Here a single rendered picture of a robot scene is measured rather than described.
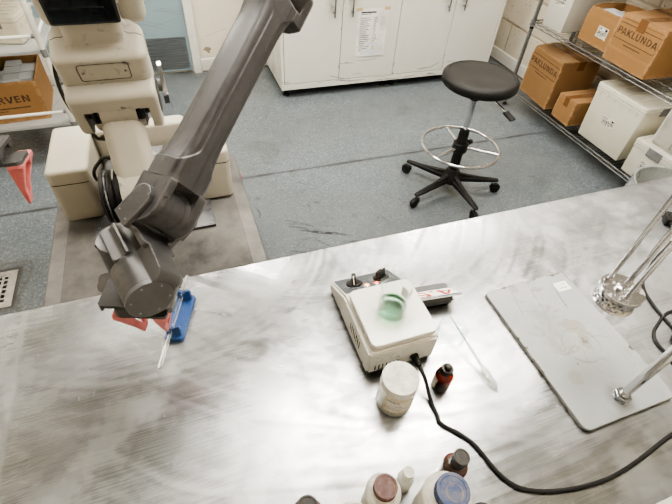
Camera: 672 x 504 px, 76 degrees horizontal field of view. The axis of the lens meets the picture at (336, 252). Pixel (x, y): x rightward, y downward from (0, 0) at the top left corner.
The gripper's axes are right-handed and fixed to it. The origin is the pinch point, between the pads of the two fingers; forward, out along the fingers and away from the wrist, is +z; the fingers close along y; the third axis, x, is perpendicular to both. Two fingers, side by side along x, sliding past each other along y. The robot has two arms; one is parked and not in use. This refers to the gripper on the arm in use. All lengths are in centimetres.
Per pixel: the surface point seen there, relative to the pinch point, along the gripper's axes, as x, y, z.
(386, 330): 0.7, 37.2, 0.5
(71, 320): 6.8, -19.5, 9.7
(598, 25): 218, 178, 17
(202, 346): 2.1, 5.4, 9.5
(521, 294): 16, 68, 8
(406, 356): -0.9, 41.3, 5.9
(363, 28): 263, 51, 42
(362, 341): -0.2, 33.4, 2.7
